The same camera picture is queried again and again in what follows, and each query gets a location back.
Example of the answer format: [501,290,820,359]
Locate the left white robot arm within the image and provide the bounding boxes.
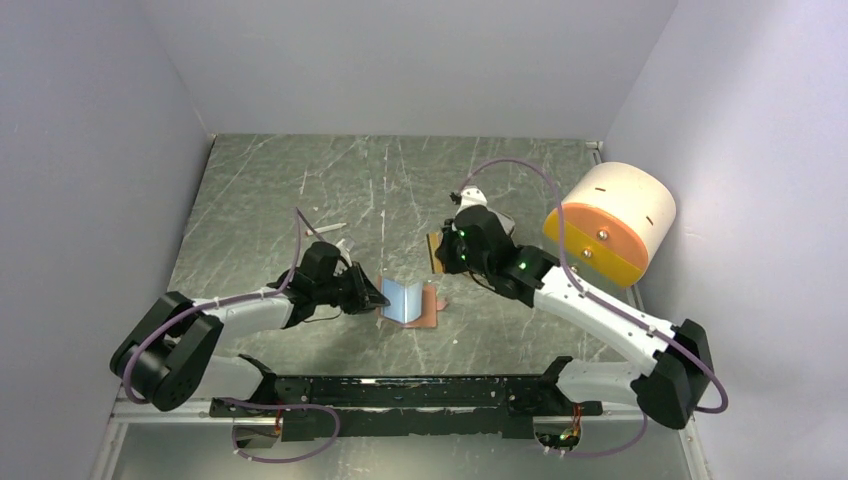
[109,241,391,416]

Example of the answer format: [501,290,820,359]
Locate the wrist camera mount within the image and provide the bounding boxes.
[335,237,355,267]
[449,186,488,213]

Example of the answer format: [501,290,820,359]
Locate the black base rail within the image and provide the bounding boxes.
[209,374,603,441]

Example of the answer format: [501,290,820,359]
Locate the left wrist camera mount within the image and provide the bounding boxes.
[335,237,355,267]

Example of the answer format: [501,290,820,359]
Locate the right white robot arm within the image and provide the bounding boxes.
[435,205,713,430]

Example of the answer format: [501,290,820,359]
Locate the brown leather card holder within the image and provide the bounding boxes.
[377,277,448,329]

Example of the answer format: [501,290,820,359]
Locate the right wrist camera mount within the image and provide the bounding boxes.
[449,186,488,213]

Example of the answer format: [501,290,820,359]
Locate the white pen stick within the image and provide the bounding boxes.
[305,222,347,237]

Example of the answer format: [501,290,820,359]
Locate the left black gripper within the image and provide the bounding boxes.
[315,261,391,315]

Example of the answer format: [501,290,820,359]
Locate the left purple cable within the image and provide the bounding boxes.
[122,207,342,464]

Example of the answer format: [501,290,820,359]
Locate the wooden tray with cards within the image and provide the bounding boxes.
[494,211,516,238]

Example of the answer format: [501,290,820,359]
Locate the white orange yellow cylinder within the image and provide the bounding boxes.
[542,162,677,288]

